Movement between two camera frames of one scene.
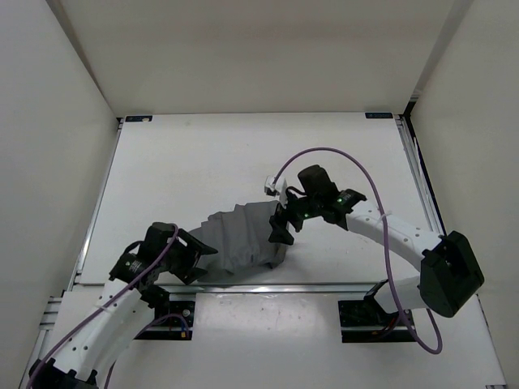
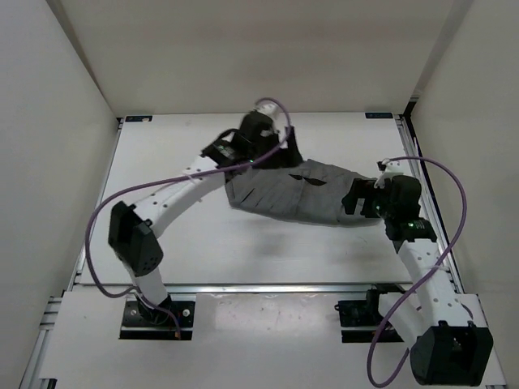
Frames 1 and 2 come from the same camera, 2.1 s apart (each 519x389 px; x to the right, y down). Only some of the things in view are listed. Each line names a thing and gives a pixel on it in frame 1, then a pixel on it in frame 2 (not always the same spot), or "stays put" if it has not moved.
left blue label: x=139 y=118 stays put
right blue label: x=380 y=115 stays put
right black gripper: x=278 y=222 to x=362 y=189
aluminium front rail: x=228 y=289 stays put
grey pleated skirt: x=241 y=237 to x=310 y=192
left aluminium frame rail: x=53 y=304 stays put
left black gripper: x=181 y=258 to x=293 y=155
